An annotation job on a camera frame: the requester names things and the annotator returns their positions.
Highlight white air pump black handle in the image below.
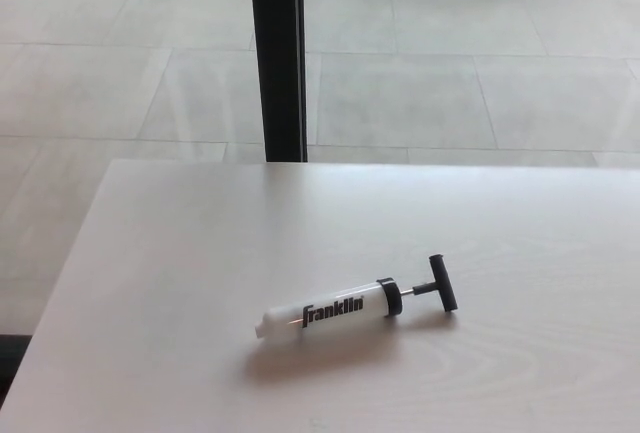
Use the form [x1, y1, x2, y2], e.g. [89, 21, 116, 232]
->
[256, 253, 459, 340]

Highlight black metal post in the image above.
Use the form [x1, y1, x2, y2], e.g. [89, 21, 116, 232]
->
[247, 0, 309, 163]

